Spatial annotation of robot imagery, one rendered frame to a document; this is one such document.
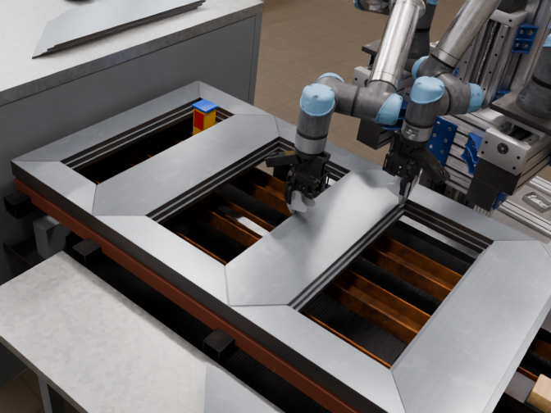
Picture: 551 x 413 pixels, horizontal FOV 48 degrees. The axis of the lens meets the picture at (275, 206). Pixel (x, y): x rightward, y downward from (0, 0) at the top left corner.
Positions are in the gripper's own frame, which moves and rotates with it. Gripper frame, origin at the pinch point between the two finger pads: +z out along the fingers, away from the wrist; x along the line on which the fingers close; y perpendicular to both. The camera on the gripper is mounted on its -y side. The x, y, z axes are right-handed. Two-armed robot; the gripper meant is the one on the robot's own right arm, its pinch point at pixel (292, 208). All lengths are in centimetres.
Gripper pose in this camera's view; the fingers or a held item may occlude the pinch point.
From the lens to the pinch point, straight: 162.1
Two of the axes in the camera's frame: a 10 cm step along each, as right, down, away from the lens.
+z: -1.1, 7.9, 6.0
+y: 7.9, 4.4, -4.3
